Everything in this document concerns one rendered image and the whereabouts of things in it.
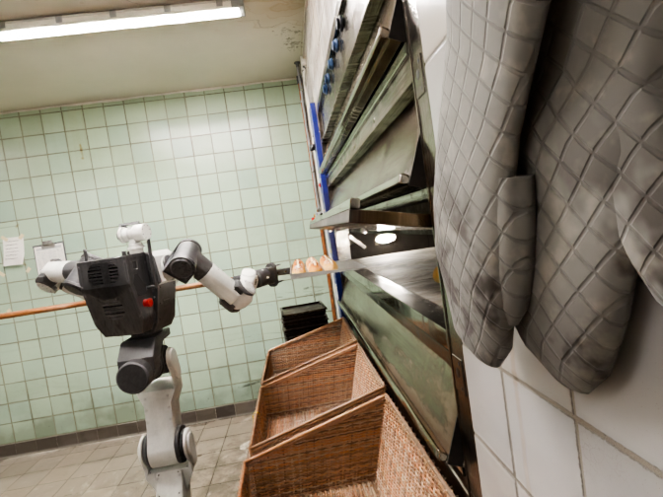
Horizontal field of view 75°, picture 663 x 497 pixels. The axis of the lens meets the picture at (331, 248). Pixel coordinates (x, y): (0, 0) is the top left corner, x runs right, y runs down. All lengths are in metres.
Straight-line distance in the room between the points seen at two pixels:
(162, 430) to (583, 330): 1.72
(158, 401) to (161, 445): 0.16
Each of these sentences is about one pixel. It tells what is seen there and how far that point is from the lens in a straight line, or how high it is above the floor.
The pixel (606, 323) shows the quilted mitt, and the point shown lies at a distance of 0.37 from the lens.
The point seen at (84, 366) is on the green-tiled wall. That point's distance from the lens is 3.96.
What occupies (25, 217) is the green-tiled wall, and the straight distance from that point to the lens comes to 4.00.
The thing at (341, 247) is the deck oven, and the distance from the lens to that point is 2.57.
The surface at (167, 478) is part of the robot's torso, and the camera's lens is 2.02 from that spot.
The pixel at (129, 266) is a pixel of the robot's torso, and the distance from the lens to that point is 1.65.
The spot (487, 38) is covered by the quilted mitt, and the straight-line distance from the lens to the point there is 0.39.
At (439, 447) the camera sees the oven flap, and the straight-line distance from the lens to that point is 0.92.
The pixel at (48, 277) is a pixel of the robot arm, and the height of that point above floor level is 1.36.
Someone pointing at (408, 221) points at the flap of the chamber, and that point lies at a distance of 0.79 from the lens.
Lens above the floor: 1.40
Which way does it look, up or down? 3 degrees down
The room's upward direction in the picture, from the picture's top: 8 degrees counter-clockwise
